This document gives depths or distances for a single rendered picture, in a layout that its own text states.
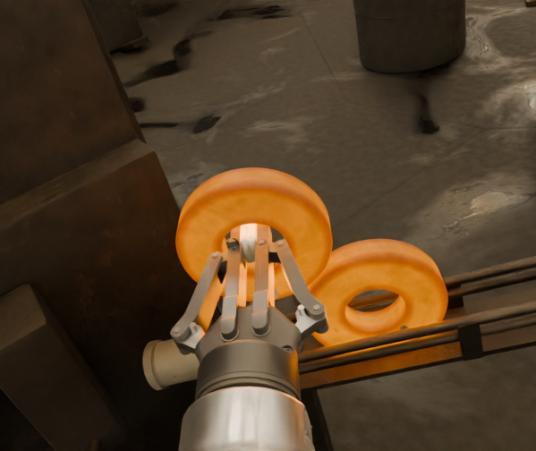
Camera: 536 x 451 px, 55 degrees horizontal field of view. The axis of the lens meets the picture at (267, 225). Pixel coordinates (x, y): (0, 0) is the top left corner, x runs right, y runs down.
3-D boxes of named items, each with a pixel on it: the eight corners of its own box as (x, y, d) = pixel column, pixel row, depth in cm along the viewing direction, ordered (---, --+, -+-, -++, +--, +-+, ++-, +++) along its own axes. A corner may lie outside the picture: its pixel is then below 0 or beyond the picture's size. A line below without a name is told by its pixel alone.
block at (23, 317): (56, 424, 74) (-39, 310, 60) (107, 391, 76) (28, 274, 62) (79, 480, 66) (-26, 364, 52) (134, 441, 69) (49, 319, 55)
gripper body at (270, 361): (205, 448, 39) (213, 347, 46) (317, 434, 38) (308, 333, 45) (171, 394, 34) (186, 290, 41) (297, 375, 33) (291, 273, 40)
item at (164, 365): (167, 361, 69) (147, 332, 65) (231, 346, 67) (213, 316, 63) (160, 400, 64) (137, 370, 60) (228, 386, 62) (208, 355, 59)
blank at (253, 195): (153, 191, 51) (148, 212, 48) (305, 147, 48) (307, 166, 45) (214, 293, 60) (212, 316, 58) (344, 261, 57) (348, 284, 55)
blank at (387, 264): (276, 302, 60) (276, 323, 57) (365, 213, 52) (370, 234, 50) (374, 353, 65) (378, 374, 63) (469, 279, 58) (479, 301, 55)
